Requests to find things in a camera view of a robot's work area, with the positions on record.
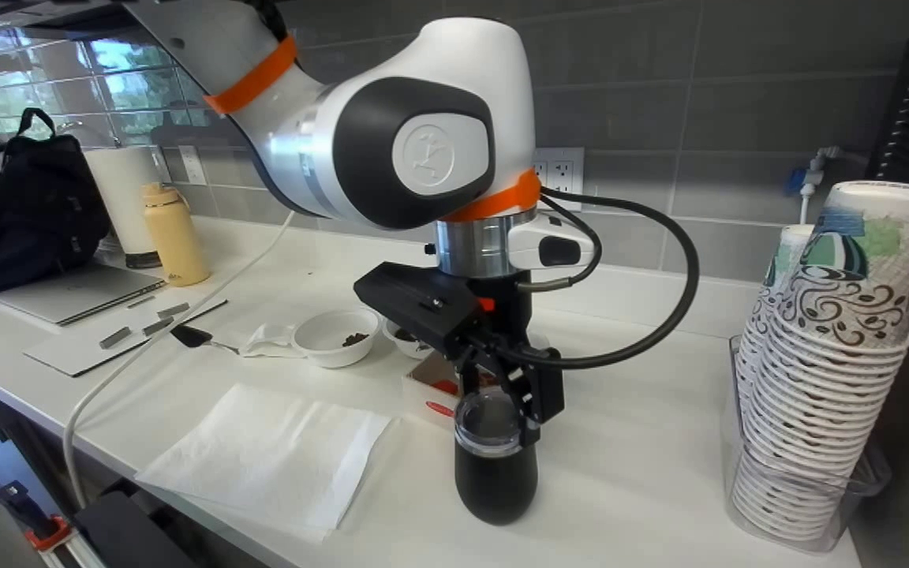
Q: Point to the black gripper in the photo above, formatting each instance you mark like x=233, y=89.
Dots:
x=480, y=331

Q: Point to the clear plastic lid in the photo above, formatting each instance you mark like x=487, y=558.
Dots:
x=490, y=411

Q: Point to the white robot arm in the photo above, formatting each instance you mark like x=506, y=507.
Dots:
x=438, y=134

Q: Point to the blue spray bottle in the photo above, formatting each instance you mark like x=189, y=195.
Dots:
x=802, y=181

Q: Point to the beige bottle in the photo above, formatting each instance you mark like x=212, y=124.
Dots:
x=175, y=237

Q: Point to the cardboard box with items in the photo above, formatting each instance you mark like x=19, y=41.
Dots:
x=433, y=394

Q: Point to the white bowl with spoon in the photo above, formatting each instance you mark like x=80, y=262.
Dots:
x=406, y=342

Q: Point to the black metal tumbler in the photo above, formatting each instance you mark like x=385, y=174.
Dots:
x=492, y=475

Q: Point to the white bowl with grounds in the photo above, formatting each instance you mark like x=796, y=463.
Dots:
x=336, y=338

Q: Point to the tall paper cup stack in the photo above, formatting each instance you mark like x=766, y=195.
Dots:
x=831, y=355

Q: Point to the short paper cup stack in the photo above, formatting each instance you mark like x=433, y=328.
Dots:
x=775, y=282

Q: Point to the white paper towel roll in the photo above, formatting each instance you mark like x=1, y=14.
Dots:
x=121, y=177

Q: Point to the white flat tray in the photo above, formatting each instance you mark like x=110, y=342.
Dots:
x=110, y=335

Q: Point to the black backpack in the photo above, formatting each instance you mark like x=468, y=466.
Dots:
x=52, y=213

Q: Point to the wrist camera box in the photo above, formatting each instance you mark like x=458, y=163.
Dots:
x=548, y=248

